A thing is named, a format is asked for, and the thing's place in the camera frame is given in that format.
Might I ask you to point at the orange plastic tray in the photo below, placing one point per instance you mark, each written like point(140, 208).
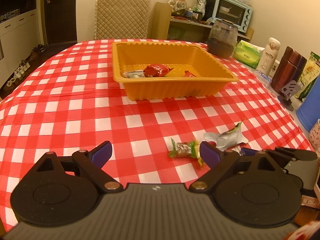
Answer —
point(192, 70)

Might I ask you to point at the dark wooden door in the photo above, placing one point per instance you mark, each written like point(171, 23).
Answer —
point(60, 21)

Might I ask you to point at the yellow candy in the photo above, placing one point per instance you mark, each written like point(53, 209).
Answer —
point(200, 158)

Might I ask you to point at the white miffy bottle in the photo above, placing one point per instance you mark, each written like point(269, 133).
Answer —
point(269, 56)

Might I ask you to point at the light blue toaster oven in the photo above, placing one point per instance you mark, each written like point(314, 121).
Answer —
point(233, 11)

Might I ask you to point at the orange lid snack jar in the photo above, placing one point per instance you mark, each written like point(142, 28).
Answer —
point(178, 7)

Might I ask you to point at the silver green snack pouch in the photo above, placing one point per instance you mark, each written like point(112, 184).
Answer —
point(228, 139)

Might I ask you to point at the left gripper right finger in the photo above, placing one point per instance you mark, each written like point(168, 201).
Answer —
point(229, 172)

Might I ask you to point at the green sunflower seed bag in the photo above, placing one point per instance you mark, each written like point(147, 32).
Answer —
point(308, 76)

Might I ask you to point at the blue plastic pitcher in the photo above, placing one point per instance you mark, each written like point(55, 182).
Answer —
point(308, 112)

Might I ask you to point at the red long snack packet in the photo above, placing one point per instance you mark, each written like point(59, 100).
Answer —
point(175, 72)

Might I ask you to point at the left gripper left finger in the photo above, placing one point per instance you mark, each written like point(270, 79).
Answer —
point(79, 173)

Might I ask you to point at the red candy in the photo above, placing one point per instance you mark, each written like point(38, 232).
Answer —
point(189, 74)

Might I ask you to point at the grey dark snack packet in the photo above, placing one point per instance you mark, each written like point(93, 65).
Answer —
point(134, 74)

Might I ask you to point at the brown metal thermos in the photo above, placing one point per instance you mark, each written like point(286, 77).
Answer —
point(290, 68)

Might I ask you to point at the dark glass jar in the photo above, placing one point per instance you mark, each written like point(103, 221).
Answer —
point(222, 39)

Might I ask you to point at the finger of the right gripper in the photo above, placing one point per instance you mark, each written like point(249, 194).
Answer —
point(248, 151)
point(284, 155)

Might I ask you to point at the green brown candy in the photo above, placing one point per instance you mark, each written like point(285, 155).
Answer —
point(185, 149)

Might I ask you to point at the green tissue pack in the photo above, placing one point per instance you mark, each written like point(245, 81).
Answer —
point(247, 53)

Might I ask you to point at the red white checkered tablecloth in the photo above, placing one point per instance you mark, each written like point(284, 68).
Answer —
point(72, 102)

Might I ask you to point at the dark red chocolate packet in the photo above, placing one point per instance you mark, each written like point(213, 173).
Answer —
point(156, 70)

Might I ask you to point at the white cabinet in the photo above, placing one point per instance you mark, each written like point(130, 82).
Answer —
point(19, 34)

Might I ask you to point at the wooden side shelf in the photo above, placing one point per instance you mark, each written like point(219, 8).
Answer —
point(166, 27)

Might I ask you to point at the white patterned mug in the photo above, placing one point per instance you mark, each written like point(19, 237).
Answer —
point(314, 136)

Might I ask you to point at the quilted beige chair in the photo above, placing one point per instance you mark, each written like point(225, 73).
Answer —
point(121, 19)

